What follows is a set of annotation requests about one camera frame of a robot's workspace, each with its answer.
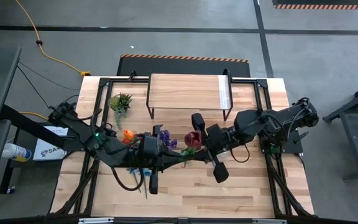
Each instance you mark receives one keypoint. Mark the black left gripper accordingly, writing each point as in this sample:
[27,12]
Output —
[138,155]

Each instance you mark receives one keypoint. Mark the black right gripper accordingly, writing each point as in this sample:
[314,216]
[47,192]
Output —
[221,172]

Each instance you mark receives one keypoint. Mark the dark red artificial rose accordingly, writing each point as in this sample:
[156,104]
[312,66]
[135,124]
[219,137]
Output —
[193,140]

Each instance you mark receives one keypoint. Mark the purple artificial flower bunch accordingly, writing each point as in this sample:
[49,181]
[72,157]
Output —
[166,137]

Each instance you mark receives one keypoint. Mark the blue artificial flower bunch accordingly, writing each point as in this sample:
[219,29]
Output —
[134,171]

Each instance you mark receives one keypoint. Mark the orange artificial tulip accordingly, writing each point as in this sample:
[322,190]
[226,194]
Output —
[128,135]

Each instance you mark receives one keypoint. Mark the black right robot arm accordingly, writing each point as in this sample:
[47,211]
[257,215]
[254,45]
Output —
[278,121]

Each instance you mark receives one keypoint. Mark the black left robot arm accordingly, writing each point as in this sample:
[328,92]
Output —
[79,133]

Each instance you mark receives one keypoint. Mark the artificial green succulent plant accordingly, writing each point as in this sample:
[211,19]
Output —
[121,102]

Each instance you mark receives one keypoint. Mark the black hazard-striped floor mat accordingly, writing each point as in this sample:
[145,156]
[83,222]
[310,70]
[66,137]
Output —
[182,67]
[322,6]

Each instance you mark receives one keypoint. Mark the dark grey metal cart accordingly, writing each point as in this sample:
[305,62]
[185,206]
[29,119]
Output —
[351,140]

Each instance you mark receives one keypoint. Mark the white printed box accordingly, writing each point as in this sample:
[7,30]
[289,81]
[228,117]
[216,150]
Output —
[47,153]

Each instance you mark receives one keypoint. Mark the black diagonal support beam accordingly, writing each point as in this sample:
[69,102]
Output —
[26,124]

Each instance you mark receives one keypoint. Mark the white bottle yellow-blue label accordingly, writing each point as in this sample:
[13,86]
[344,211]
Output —
[14,152]

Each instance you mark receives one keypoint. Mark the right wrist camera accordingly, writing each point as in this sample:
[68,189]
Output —
[217,134]

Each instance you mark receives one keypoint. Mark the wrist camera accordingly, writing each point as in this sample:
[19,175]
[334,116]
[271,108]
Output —
[151,143]
[217,134]

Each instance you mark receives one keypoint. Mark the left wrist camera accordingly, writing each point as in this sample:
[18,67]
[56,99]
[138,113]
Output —
[151,143]

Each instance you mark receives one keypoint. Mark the wooden shelf black frame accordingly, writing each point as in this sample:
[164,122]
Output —
[185,91]

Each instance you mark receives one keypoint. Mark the silver metal bracket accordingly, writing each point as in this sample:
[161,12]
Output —
[269,221]
[95,221]

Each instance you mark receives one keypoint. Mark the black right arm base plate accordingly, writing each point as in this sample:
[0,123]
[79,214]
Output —
[294,147]

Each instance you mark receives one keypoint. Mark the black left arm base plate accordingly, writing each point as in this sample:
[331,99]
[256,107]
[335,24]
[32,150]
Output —
[73,148]

